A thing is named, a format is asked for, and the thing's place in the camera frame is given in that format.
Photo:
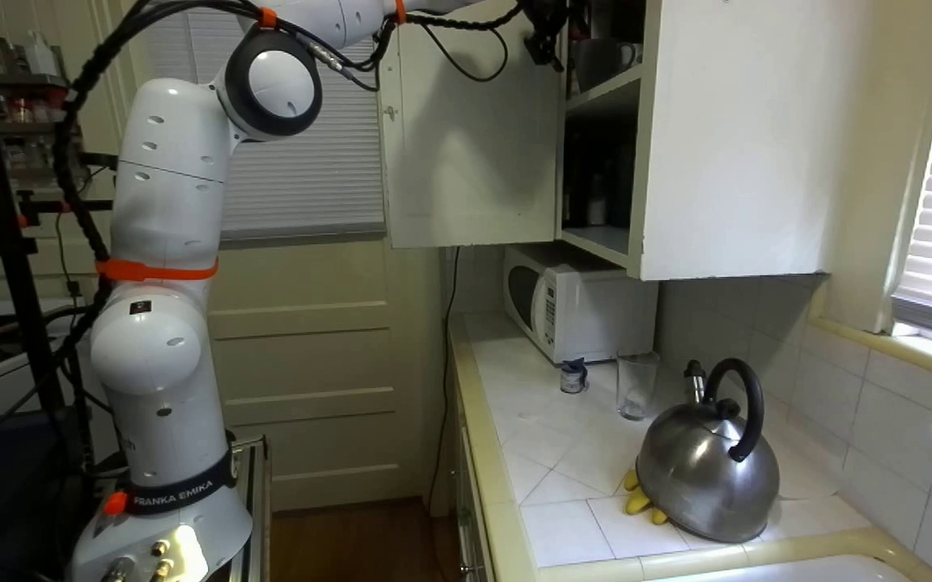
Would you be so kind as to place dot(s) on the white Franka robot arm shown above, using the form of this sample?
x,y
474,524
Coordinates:
x,y
155,358

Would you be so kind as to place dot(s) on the small jar with dark lid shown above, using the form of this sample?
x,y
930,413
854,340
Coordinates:
x,y
574,376

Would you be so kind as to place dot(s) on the cream panelled door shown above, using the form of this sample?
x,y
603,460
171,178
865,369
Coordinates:
x,y
315,368

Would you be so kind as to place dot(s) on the cream wall cabinet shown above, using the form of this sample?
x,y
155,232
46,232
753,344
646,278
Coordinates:
x,y
735,139

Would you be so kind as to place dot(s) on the yellow item under kettle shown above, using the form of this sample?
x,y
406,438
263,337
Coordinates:
x,y
640,503

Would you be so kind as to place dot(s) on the white microwave oven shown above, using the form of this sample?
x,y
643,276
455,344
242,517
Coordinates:
x,y
584,308

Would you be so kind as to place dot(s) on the dark blue cart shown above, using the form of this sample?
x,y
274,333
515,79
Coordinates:
x,y
2,497

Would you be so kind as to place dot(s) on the small white container in cabinet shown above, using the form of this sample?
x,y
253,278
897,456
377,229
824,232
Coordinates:
x,y
598,209

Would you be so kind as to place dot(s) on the cream cabinet door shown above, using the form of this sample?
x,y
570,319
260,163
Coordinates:
x,y
469,149

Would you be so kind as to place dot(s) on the clear drinking glass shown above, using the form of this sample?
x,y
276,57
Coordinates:
x,y
640,388

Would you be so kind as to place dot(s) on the grey robot base with lights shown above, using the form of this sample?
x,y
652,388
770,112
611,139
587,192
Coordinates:
x,y
209,528

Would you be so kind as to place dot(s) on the grey roller window blind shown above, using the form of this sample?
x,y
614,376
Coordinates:
x,y
315,181

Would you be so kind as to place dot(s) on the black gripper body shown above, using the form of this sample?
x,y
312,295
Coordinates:
x,y
550,22

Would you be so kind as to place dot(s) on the white cup in cabinet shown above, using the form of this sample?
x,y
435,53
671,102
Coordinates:
x,y
629,57

